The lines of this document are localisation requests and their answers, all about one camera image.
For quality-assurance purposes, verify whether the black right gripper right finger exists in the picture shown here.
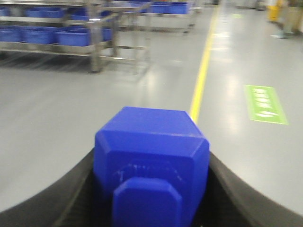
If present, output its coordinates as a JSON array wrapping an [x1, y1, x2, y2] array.
[[194, 154, 303, 227]]

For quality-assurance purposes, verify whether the green floor sign sticker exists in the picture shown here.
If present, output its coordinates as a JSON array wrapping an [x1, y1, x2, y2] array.
[[244, 85, 288, 125]]

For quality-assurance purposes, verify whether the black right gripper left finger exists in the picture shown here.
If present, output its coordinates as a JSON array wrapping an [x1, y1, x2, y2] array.
[[0, 148, 95, 227]]

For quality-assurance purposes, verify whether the blue plastic bottle part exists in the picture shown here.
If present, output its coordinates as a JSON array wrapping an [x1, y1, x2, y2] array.
[[93, 106, 210, 227]]

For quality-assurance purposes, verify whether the steel wheeled shelf rack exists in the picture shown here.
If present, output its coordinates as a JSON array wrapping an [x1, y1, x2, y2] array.
[[0, 0, 198, 72]]

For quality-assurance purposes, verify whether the blue plastic bin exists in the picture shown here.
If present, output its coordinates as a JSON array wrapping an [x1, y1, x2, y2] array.
[[22, 26, 58, 44], [0, 26, 25, 42], [56, 28, 91, 47]]

